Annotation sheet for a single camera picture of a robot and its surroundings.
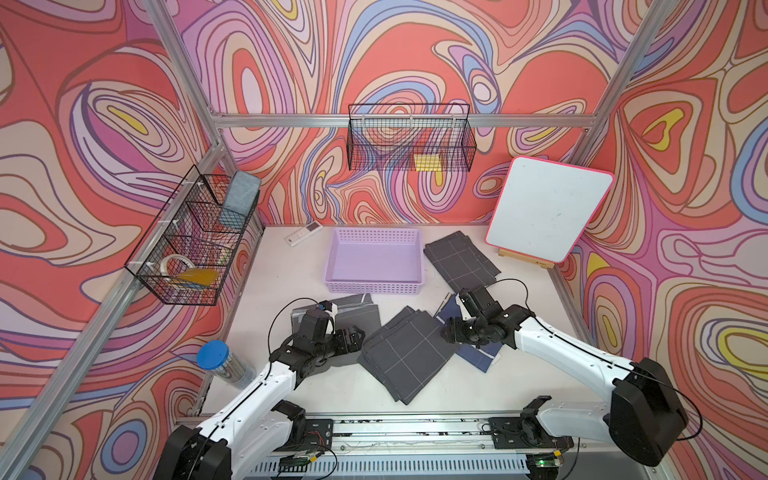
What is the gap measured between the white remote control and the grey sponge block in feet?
1.10

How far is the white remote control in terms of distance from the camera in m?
1.17

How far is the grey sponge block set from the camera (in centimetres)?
80
